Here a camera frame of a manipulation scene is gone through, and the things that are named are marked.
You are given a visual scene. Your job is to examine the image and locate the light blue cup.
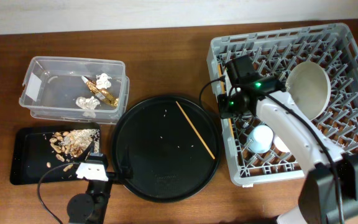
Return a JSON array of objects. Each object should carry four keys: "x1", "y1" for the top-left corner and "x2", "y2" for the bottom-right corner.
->
[{"x1": 247, "y1": 125, "x2": 273, "y2": 154}]

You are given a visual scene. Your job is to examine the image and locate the wooden chopstick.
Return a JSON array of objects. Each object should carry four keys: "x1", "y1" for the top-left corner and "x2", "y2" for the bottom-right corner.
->
[{"x1": 175, "y1": 101, "x2": 216, "y2": 160}]

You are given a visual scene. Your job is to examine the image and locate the peanut and rice food scraps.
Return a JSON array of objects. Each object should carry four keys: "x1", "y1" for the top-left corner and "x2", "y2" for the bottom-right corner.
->
[{"x1": 49, "y1": 129, "x2": 99, "y2": 172}]

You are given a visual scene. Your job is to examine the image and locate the pink plastic cup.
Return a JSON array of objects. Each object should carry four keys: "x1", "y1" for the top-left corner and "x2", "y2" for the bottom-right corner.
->
[{"x1": 273, "y1": 135, "x2": 290, "y2": 153}]

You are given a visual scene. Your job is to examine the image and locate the white napkin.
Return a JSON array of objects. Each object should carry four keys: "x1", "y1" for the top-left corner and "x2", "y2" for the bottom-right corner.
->
[
  {"x1": 76, "y1": 96, "x2": 100, "y2": 110},
  {"x1": 96, "y1": 73, "x2": 112, "y2": 89}
]

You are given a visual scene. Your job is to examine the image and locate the grey round plate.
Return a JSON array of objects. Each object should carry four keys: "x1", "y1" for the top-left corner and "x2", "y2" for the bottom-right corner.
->
[{"x1": 285, "y1": 61, "x2": 331, "y2": 120}]

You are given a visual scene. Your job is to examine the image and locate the brown gold snack wrapper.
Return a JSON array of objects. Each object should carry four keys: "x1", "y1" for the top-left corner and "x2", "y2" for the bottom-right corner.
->
[{"x1": 81, "y1": 76, "x2": 119, "y2": 108}]

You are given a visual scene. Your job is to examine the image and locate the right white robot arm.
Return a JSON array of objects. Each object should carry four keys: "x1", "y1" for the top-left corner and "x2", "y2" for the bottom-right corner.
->
[{"x1": 217, "y1": 77, "x2": 358, "y2": 223}]

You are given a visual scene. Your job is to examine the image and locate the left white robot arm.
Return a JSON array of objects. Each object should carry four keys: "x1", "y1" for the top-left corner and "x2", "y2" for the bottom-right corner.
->
[{"x1": 67, "y1": 172, "x2": 133, "y2": 223}]

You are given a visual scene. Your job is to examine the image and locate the clear plastic waste bin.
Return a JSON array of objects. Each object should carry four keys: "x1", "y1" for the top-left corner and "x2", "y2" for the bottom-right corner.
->
[{"x1": 19, "y1": 56, "x2": 130, "y2": 124}]

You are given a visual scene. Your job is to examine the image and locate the grey plastic dishwasher rack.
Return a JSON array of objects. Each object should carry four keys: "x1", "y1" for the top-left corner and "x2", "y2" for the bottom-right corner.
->
[{"x1": 206, "y1": 23, "x2": 358, "y2": 187}]

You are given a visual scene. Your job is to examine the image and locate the round black serving tray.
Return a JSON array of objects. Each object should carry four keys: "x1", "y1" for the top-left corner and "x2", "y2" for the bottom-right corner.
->
[{"x1": 110, "y1": 95, "x2": 223, "y2": 203}]

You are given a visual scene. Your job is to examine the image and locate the black rectangular tray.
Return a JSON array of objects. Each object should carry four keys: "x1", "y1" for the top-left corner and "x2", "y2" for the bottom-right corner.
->
[{"x1": 10, "y1": 123, "x2": 100, "y2": 185}]

